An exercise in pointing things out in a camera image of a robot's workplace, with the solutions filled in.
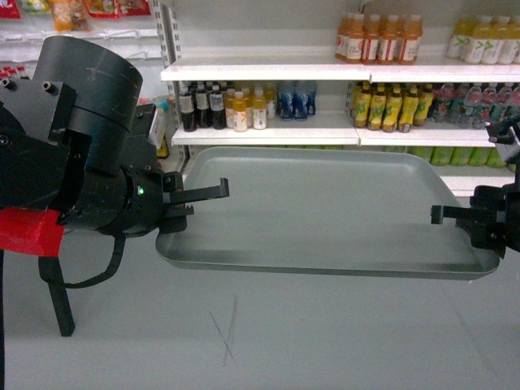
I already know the dark cola bottle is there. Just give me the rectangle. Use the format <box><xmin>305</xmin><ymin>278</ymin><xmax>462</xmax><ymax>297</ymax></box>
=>
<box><xmin>179</xmin><ymin>85</ymin><xmax>197</xmax><ymax>132</ymax></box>

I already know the white yellow drink bottle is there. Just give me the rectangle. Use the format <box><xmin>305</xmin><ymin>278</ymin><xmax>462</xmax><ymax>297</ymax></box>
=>
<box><xmin>232</xmin><ymin>91</ymin><xmax>248</xmax><ymax>132</ymax></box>

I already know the red left wrist block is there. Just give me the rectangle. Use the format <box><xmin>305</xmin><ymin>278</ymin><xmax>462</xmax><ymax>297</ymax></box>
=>
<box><xmin>1</xmin><ymin>208</ymin><xmax>64</xmax><ymax>257</ymax></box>

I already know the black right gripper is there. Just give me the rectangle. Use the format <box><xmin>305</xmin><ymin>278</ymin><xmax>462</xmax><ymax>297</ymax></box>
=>
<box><xmin>430</xmin><ymin>115</ymin><xmax>519</xmax><ymax>258</ymax></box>

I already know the grey silver tray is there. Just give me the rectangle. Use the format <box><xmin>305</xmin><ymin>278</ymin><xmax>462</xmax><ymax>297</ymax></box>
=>
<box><xmin>156</xmin><ymin>147</ymin><xmax>500</xmax><ymax>280</ymax></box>

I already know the white metal shelf unit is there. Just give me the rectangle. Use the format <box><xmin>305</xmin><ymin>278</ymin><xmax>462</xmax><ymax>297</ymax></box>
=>
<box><xmin>154</xmin><ymin>0</ymin><xmax>520</xmax><ymax>196</ymax></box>

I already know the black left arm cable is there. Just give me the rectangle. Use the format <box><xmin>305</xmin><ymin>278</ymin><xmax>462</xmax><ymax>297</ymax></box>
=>
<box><xmin>0</xmin><ymin>233</ymin><xmax>127</xmax><ymax>390</ymax></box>

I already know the yellow snack bag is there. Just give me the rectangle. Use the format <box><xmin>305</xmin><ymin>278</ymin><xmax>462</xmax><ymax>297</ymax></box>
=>
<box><xmin>50</xmin><ymin>0</ymin><xmax>89</xmax><ymax>33</ymax></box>

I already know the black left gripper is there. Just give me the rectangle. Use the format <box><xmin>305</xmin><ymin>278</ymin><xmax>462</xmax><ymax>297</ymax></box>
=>
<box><xmin>58</xmin><ymin>104</ymin><xmax>230</xmax><ymax>237</ymax></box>

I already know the orange juice bottle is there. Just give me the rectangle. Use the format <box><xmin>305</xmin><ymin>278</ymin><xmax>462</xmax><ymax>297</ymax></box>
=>
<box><xmin>335</xmin><ymin>13</ymin><xmax>364</xmax><ymax>64</ymax></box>

